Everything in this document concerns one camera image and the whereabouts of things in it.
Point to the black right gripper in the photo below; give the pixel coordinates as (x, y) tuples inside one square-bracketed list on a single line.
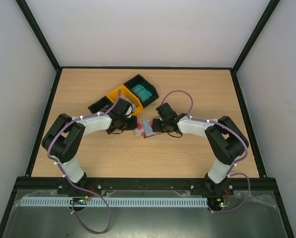
[(156, 125)]

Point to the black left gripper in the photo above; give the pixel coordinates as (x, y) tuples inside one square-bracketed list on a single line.
[(133, 125)]

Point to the black bin with red cards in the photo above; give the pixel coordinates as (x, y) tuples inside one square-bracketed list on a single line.
[(101, 105)]

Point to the red-white credit card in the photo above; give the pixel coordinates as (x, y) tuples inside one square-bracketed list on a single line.
[(139, 131), (147, 125)]

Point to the brown leather card holder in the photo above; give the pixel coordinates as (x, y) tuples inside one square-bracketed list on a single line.
[(144, 129)]

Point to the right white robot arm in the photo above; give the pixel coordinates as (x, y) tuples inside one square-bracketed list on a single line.
[(228, 143)]

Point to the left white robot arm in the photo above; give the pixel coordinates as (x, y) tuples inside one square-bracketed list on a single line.
[(63, 139)]

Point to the stack of white cards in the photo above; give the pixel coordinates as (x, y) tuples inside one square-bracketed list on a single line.
[(129, 99)]

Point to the stack of teal cards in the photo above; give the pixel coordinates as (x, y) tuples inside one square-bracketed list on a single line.
[(142, 93)]

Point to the black bin with teal cards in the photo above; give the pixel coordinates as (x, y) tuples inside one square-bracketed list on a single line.
[(138, 79)]

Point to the yellow plastic bin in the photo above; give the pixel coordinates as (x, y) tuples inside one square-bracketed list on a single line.
[(127, 95)]

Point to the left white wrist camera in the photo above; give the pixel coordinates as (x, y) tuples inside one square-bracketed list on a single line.
[(130, 110)]

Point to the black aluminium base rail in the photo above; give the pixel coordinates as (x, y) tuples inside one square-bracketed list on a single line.
[(196, 186)]

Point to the light blue slotted cable duct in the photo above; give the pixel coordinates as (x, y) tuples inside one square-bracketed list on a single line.
[(115, 202)]

